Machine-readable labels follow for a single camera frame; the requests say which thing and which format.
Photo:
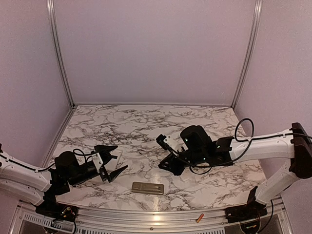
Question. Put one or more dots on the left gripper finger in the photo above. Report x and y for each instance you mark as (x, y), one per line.
(105, 152)
(114, 174)

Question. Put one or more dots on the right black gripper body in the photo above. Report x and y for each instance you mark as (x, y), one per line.
(197, 157)

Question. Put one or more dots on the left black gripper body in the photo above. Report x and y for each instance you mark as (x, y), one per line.
(77, 179)

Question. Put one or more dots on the white remote control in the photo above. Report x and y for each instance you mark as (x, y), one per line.
(118, 154)

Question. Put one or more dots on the white battery cover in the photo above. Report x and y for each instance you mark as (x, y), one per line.
(184, 179)

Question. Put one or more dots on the clear handle screwdriver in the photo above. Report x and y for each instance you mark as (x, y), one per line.
(147, 157)

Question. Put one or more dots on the beige grey remote control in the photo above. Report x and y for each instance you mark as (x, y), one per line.
(147, 188)

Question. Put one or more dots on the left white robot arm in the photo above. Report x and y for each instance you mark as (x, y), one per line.
(31, 183)

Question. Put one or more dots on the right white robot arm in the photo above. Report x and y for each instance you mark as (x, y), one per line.
(292, 144)

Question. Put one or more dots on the orange battery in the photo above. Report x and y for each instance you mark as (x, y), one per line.
(199, 218)

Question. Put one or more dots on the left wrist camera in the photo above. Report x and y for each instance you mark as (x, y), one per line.
(98, 162)

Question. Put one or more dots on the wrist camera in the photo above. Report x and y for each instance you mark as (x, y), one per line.
(168, 143)
(98, 162)

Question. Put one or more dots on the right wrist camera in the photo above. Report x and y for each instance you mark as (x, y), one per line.
(168, 143)

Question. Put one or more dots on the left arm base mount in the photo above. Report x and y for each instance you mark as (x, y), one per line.
(58, 211)

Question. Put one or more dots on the front aluminium rail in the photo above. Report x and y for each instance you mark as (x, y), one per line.
(92, 220)

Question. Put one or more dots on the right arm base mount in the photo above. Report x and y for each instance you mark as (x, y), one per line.
(252, 209)

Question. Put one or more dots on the left aluminium frame post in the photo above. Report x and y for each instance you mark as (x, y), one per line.
(59, 57)

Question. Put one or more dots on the aluminium frame post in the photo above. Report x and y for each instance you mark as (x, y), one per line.
(59, 57)
(249, 52)

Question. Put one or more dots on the right aluminium frame post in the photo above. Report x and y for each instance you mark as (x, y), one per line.
(249, 52)

